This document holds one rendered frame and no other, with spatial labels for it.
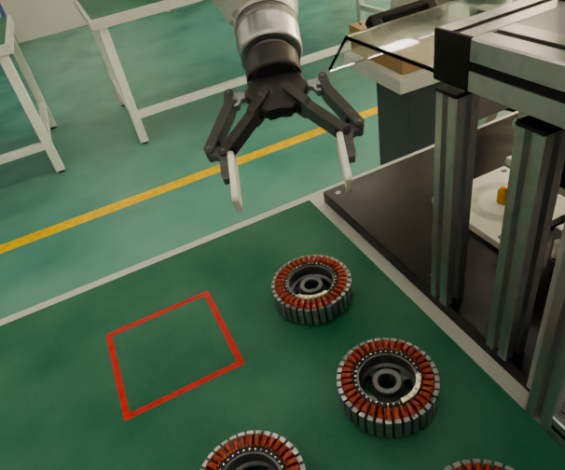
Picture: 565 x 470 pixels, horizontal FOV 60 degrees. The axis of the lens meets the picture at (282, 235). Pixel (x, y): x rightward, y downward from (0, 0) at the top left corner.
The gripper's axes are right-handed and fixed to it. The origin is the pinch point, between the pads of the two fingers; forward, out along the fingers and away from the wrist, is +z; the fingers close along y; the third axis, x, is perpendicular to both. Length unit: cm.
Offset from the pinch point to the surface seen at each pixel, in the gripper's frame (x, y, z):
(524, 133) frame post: 16.5, -19.7, 7.6
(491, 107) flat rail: 9.3, -21.4, -0.2
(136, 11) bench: -134, 71, -193
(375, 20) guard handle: 0.6, -14.8, -23.0
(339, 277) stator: -12.8, -4.3, 8.0
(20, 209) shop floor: -168, 151, -106
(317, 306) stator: -11.3, -0.6, 11.9
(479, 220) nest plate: -17.2, -26.4, 1.4
